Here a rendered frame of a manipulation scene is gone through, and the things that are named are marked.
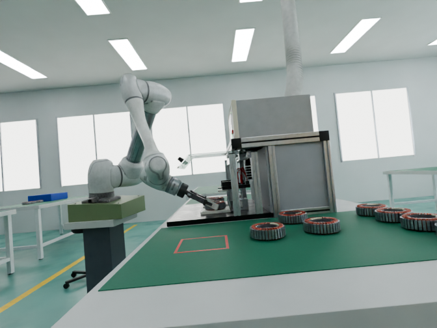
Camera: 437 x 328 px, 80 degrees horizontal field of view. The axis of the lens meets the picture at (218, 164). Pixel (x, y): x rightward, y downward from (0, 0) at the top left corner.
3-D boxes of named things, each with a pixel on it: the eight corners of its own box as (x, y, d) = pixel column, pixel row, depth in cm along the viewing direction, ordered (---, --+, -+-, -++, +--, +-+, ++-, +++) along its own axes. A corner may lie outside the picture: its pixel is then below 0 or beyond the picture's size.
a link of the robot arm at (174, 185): (164, 192, 130) (175, 197, 130) (172, 176, 131) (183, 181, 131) (166, 191, 139) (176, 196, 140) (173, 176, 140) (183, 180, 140)
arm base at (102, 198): (76, 204, 159) (75, 195, 159) (97, 198, 181) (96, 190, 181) (104, 204, 157) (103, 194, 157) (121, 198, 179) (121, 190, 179)
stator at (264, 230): (264, 243, 76) (263, 230, 76) (244, 236, 86) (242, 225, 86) (293, 236, 81) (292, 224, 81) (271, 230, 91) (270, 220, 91)
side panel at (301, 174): (274, 218, 114) (267, 145, 116) (273, 217, 117) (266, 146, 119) (337, 212, 115) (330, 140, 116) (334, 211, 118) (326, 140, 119)
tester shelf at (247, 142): (231, 148, 115) (231, 138, 116) (225, 157, 183) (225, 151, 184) (330, 140, 116) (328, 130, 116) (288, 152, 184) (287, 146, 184)
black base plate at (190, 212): (166, 226, 116) (166, 222, 116) (184, 207, 180) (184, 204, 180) (271, 217, 116) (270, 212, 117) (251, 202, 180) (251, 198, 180)
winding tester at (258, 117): (235, 141, 127) (231, 99, 127) (230, 149, 170) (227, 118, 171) (314, 134, 127) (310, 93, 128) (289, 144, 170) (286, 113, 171)
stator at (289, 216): (272, 223, 103) (272, 213, 103) (288, 218, 111) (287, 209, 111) (298, 225, 95) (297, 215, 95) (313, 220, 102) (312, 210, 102)
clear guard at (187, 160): (177, 168, 119) (175, 155, 119) (183, 169, 143) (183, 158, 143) (248, 162, 119) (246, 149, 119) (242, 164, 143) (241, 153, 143)
